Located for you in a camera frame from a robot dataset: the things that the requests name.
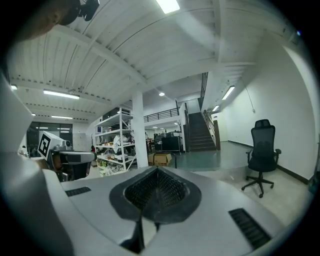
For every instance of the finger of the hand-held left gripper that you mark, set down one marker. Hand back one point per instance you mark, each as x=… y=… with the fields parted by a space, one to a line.
x=77 y=157

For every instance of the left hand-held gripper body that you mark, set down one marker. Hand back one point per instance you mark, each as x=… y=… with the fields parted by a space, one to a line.
x=45 y=146

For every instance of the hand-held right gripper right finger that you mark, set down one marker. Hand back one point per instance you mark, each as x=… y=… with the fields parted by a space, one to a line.
x=212 y=225

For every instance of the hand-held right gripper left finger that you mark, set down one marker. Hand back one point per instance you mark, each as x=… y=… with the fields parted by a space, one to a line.
x=100 y=205

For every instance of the ceiling tube light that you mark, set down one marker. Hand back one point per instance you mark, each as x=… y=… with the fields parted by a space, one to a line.
x=228 y=93
x=62 y=117
x=215 y=108
x=61 y=94
x=14 y=87

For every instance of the white crumpled cloth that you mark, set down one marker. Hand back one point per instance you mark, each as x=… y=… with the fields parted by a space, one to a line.
x=117 y=143

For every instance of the white metal shelving rack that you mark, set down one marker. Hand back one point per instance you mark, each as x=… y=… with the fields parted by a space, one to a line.
x=112 y=120

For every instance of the white square pillar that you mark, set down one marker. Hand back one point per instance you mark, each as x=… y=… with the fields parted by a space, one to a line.
x=139 y=130

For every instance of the cluttered office desk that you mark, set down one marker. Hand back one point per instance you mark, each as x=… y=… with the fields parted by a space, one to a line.
x=153 y=143

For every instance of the large open cardboard box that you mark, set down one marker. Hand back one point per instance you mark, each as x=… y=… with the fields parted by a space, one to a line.
x=162 y=158

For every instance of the black equipment cabinet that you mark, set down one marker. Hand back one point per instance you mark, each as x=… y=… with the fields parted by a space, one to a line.
x=171 y=144

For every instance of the dark wooden staircase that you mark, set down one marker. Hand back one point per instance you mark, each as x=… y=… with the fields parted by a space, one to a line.
x=200 y=135

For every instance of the black mesh office chair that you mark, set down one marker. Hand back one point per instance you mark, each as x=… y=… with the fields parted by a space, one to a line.
x=262 y=147

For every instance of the black mezzanine railing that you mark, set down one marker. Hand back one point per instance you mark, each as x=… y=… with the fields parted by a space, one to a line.
x=162 y=114

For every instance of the round ceiling downlight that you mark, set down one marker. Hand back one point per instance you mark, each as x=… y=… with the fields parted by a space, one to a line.
x=162 y=94

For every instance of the person's head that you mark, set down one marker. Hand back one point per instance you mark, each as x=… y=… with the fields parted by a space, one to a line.
x=42 y=17

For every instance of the bright ceiling panel light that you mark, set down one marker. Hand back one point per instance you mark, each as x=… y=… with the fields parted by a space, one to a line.
x=167 y=5

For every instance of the black head-worn camera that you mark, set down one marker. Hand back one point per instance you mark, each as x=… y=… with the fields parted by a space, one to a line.
x=90 y=8

